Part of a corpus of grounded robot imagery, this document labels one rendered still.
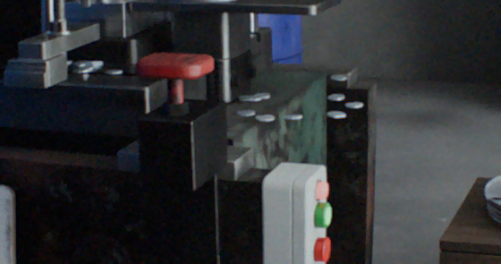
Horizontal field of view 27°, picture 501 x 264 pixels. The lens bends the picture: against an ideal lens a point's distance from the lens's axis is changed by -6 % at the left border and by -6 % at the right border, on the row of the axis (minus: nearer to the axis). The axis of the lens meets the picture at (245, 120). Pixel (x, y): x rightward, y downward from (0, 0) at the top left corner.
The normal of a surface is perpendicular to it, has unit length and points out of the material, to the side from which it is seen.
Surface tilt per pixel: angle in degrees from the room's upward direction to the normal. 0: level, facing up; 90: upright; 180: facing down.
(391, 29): 90
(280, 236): 90
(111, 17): 90
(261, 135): 90
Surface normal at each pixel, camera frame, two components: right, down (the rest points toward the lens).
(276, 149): 0.94, 0.06
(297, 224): -0.33, 0.23
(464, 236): -0.02, -0.97
